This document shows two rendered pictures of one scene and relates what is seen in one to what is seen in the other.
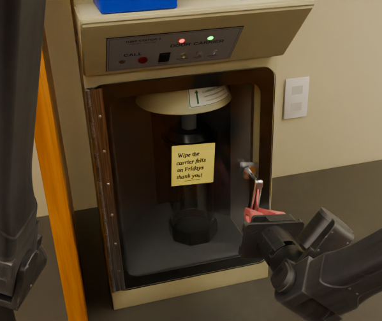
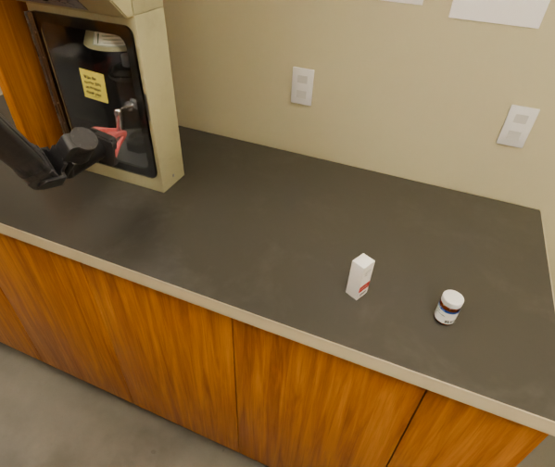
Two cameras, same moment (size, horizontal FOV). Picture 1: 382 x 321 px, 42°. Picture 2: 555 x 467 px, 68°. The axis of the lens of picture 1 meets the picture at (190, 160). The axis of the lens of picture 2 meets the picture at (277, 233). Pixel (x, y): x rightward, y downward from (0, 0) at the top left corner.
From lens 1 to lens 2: 1.02 m
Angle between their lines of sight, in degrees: 32
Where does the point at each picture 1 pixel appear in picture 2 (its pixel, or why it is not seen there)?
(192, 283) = (117, 172)
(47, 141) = not seen: outside the picture
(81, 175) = not seen: hidden behind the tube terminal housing
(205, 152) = (99, 80)
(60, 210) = (2, 81)
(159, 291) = (99, 168)
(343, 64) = (348, 68)
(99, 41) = not seen: outside the picture
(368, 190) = (319, 183)
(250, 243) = not seen: hidden behind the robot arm
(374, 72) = (380, 85)
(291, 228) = (105, 145)
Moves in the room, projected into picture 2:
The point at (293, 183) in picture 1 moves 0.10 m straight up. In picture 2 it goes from (281, 157) to (282, 129)
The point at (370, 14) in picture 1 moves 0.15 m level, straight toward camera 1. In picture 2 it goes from (379, 23) to (336, 29)
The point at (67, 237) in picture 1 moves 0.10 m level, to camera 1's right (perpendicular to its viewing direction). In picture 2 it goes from (10, 99) to (31, 109)
